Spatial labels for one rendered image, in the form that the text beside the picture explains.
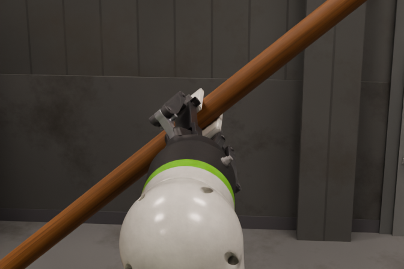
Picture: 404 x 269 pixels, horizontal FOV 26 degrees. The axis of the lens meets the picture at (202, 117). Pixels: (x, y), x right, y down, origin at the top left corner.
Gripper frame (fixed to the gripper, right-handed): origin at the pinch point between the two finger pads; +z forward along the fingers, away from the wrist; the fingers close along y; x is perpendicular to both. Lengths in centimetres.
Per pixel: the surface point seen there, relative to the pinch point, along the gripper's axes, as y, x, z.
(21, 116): 17, -173, 355
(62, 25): -6, -119, 355
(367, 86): 125, -13, 351
